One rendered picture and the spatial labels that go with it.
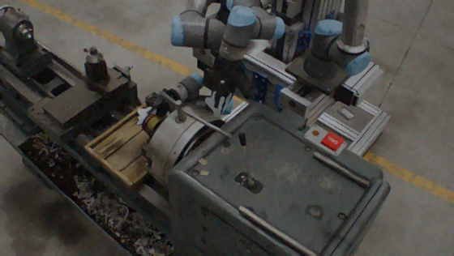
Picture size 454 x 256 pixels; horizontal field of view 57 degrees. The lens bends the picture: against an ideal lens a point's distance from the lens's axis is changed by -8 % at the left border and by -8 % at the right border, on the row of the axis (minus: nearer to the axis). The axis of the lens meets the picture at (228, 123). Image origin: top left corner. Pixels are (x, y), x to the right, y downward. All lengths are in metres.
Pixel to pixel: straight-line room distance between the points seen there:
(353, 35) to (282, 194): 0.65
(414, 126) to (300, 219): 2.45
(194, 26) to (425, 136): 2.39
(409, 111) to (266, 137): 2.41
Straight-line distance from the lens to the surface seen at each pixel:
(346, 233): 1.34
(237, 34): 1.31
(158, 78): 3.63
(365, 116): 3.26
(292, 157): 1.45
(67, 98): 2.10
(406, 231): 3.01
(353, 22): 1.63
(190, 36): 1.66
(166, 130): 1.55
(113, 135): 2.01
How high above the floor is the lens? 2.35
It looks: 46 degrees down
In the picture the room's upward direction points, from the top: 5 degrees clockwise
